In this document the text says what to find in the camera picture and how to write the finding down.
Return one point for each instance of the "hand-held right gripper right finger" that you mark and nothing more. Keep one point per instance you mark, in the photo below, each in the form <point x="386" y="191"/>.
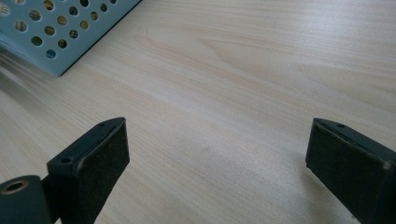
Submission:
<point x="351" y="174"/>

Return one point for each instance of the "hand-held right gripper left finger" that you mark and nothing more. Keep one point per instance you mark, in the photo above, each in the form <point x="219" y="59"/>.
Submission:
<point x="90" y="174"/>

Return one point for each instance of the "light blue plastic basket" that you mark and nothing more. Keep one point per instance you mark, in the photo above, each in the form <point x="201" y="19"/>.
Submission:
<point x="28" y="56"/>

